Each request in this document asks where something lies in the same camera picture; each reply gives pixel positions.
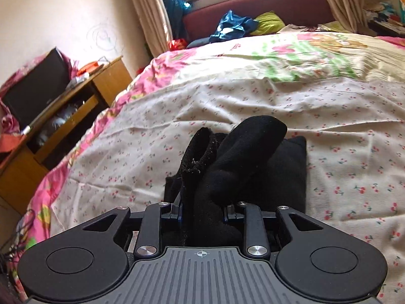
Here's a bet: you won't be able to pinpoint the red shiny wrapper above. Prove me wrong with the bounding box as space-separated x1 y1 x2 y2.
168 38 188 51

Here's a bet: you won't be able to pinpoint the yellow-green pillow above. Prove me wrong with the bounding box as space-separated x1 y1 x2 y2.
253 11 287 36

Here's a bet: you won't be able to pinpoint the black monitor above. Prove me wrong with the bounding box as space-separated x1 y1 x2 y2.
2 48 72 127

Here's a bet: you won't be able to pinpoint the black cables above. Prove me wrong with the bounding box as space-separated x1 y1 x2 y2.
0 209 35 260

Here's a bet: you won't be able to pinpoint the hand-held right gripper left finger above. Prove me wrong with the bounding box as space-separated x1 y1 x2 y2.
82 193 186 258

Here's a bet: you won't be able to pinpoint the blue hanging bag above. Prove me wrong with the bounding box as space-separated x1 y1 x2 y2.
161 0 192 39

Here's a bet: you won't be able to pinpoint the orange item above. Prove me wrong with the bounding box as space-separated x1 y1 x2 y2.
77 62 103 75

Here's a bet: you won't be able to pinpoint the maroon headboard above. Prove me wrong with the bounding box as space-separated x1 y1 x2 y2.
183 0 336 43

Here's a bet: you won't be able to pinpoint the black garment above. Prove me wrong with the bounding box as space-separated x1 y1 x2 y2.
164 116 307 248

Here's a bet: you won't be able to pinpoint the wooden cabinet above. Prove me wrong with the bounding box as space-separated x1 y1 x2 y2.
0 55 133 216

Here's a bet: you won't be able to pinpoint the cherry print bed sheet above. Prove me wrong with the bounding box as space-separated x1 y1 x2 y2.
51 76 405 298

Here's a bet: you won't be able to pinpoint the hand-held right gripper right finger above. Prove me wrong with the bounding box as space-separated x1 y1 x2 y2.
223 201 323 257

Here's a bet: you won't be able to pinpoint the blue crumpled garment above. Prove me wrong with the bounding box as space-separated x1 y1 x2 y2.
209 10 259 43

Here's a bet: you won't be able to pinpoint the cluttered bedside table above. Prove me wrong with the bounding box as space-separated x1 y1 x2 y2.
362 0 405 37

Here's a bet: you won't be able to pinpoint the beige curtain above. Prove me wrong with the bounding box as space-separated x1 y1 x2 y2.
122 0 173 59
313 0 369 34

